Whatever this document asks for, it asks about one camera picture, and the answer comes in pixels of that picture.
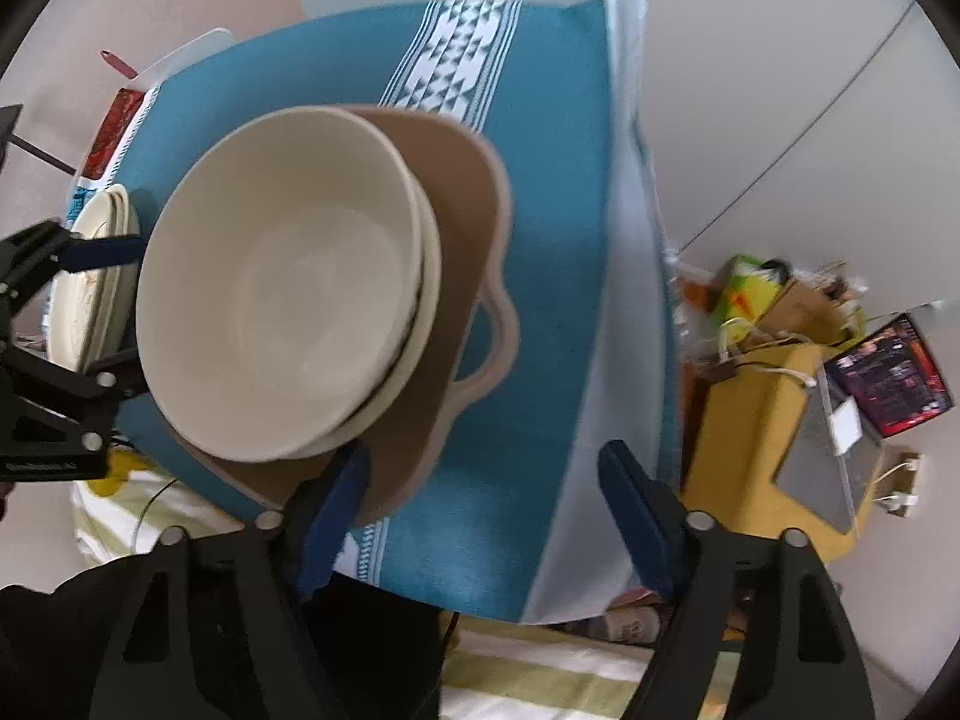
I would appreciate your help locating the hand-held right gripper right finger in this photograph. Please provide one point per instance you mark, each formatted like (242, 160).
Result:
(637, 517)

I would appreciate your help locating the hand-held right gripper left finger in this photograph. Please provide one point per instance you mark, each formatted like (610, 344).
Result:
(334, 517)

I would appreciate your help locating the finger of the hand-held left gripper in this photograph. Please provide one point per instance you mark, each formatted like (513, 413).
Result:
(67, 390)
(105, 253)

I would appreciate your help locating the wide cream bowl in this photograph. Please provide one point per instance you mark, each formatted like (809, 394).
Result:
(300, 292)

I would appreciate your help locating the white printed cup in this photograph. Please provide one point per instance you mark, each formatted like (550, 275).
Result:
(630, 624)

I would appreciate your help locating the black clothes rack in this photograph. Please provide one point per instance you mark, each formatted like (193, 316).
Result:
(41, 154)

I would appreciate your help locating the red patterned box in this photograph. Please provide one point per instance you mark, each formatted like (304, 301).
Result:
(112, 135)

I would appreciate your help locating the person's dark clothing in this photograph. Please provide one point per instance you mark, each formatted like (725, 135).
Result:
(225, 660)

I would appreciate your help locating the striped green white blanket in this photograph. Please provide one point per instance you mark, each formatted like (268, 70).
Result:
(540, 675)

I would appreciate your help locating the white charger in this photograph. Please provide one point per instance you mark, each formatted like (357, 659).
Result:
(846, 426)

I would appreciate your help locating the green yellow box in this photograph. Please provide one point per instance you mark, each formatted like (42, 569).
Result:
(742, 292)

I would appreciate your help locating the cardboard box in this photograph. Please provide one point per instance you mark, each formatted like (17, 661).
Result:
(810, 311)

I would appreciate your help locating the red black box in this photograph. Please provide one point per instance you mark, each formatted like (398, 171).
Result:
(892, 382)

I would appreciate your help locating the teal tablecloth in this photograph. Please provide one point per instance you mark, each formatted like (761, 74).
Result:
(555, 240)

